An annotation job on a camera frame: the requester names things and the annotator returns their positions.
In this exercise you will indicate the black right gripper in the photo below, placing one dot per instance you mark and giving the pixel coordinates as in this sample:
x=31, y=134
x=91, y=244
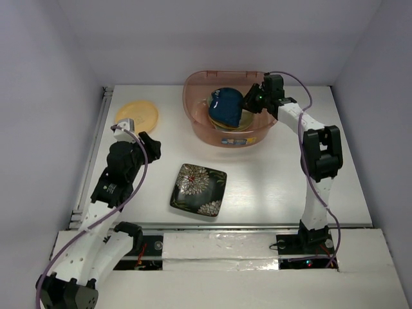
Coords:
x=248, y=102

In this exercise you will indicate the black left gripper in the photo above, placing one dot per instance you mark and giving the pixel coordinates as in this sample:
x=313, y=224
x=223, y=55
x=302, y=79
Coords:
x=151, y=146

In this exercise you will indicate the white divided round plate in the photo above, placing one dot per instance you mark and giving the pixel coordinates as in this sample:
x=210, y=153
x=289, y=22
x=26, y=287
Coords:
x=230, y=119

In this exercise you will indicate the dark blue leaf plate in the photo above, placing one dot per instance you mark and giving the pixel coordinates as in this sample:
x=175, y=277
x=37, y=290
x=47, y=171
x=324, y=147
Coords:
x=225, y=106

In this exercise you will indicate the yellow round plastic plate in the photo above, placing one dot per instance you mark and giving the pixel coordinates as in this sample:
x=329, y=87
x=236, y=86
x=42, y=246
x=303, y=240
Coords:
x=144, y=114

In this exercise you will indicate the light green rectangular plate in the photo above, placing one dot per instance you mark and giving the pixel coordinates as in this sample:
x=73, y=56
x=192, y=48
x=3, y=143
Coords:
x=230, y=130

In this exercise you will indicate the cream bird pattern plate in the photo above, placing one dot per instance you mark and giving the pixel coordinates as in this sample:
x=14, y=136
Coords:
x=246, y=120

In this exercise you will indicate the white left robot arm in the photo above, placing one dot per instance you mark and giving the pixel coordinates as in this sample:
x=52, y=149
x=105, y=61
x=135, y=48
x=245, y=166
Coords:
x=72, y=277

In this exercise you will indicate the pink translucent plastic bin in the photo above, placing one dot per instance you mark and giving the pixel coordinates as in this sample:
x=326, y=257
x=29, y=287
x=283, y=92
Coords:
x=196, y=98

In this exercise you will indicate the black floral square plate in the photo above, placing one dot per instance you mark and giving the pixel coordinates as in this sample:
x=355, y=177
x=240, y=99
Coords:
x=199, y=190

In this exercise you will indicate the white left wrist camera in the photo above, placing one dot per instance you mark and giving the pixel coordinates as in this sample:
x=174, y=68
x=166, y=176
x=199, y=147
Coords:
x=125, y=128

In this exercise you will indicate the aluminium rail frame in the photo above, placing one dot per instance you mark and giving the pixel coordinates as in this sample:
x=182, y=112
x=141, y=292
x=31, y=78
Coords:
x=265, y=184

